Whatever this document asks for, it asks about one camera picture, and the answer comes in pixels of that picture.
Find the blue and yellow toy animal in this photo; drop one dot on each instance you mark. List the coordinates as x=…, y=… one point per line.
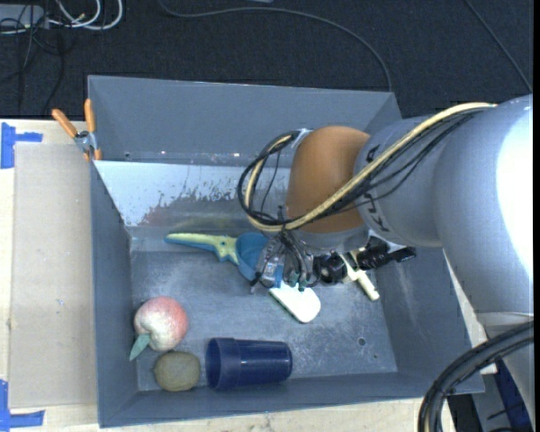
x=247, y=250

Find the brown toy kiwi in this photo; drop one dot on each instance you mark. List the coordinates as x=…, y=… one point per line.
x=177, y=371

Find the dark blue cup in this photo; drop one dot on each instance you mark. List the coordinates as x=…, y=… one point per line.
x=252, y=362

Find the grey metal bin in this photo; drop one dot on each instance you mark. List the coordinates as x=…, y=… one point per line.
x=234, y=304

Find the white flat oblong block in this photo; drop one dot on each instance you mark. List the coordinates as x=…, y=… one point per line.
x=299, y=305

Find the pale cardboard board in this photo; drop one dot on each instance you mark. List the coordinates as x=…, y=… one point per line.
x=49, y=263

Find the black cylinder on white bracket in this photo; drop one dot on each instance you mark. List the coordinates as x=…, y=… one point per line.
x=370, y=255

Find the red and white toy peach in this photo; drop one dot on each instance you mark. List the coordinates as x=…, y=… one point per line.
x=162, y=322

